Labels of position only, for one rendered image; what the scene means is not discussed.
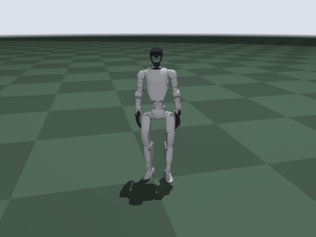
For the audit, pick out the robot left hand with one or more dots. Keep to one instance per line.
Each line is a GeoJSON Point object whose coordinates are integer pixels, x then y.
{"type": "Point", "coordinates": [177, 120]}

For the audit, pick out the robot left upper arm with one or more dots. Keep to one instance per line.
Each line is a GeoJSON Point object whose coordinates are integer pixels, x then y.
{"type": "Point", "coordinates": [174, 83]}

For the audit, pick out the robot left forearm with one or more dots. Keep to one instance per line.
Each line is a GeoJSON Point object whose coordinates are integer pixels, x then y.
{"type": "Point", "coordinates": [177, 104]}

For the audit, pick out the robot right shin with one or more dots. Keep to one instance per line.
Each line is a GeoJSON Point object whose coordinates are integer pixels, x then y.
{"type": "Point", "coordinates": [148, 154]}

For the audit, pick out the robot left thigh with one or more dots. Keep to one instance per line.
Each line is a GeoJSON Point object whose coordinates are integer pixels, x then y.
{"type": "Point", "coordinates": [170, 129]}

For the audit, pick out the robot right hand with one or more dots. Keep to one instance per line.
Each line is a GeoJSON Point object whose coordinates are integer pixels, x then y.
{"type": "Point", "coordinates": [138, 119]}

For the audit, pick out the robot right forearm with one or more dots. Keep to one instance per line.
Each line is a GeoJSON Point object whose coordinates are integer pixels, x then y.
{"type": "Point", "coordinates": [138, 104]}

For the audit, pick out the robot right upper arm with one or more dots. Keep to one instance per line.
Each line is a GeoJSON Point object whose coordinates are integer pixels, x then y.
{"type": "Point", "coordinates": [140, 84]}

